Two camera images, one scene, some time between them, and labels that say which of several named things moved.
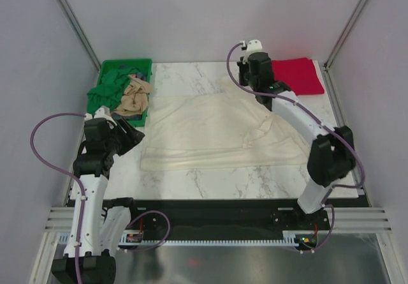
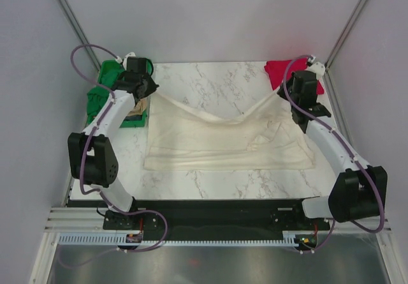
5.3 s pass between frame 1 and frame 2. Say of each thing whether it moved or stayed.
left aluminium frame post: stayed
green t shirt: stayed
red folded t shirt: stayed
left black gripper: moved
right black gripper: moved
